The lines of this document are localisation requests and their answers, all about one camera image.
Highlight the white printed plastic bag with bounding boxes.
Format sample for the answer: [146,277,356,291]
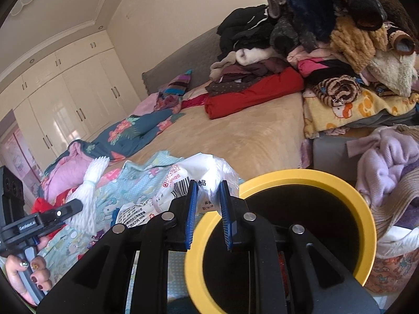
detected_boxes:
[116,153,241,228]

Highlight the yellow rimmed black trash bin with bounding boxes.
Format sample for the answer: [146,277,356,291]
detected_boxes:
[185,169,379,313]

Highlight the left hand painted nails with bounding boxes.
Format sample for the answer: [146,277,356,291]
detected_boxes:
[4,254,53,307]

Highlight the light blue hello kitty sheet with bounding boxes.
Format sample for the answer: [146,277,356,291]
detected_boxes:
[35,149,247,305]

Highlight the beige bed blanket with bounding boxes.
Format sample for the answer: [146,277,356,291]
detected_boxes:
[129,93,305,180]

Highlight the blue floral quilt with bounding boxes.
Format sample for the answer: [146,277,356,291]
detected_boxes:
[44,109,184,175]

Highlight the striped purple pillow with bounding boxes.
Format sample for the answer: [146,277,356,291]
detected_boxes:
[154,70,192,111]

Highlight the red patterned pillow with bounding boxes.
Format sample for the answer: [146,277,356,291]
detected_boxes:
[181,89,209,109]

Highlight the yellow cartoon blanket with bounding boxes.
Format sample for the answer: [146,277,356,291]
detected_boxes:
[302,88,418,139]

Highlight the white wardrobe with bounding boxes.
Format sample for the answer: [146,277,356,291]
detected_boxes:
[1,31,140,170]

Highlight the red folded garment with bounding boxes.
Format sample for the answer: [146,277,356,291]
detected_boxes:
[205,67,304,120]

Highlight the grey headboard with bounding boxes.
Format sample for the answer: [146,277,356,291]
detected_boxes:
[142,27,221,95]

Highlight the beige knit sweater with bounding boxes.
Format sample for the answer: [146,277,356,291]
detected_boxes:
[369,123,419,240]

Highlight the lavender knit sweater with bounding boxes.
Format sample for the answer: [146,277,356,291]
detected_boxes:
[346,127,418,206]

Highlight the floral fabric laundry basket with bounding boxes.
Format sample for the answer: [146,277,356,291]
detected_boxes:
[365,226,418,295]

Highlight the pile of mixed clothes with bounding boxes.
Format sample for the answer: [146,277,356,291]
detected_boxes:
[207,0,418,106]

